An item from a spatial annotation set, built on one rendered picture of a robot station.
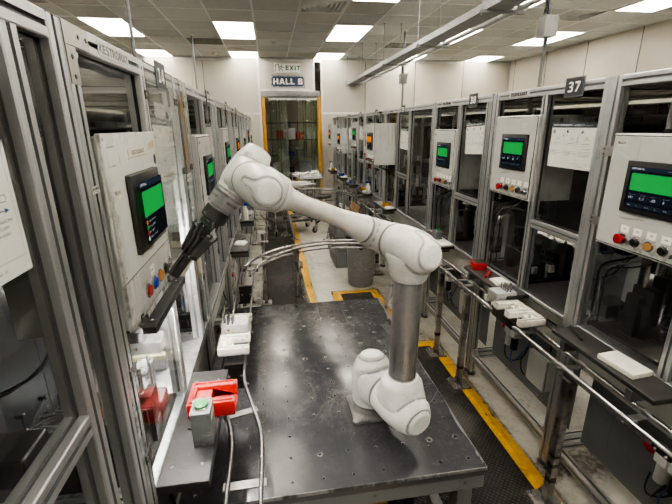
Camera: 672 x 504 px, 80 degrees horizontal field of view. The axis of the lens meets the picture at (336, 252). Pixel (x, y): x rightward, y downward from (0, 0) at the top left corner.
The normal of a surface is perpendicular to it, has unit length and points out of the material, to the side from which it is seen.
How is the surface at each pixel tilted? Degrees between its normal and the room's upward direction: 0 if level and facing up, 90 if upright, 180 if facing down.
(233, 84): 90
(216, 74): 90
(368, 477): 0
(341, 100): 90
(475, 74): 90
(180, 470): 0
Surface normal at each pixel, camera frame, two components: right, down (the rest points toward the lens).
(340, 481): -0.01, -0.95
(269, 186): 0.33, 0.29
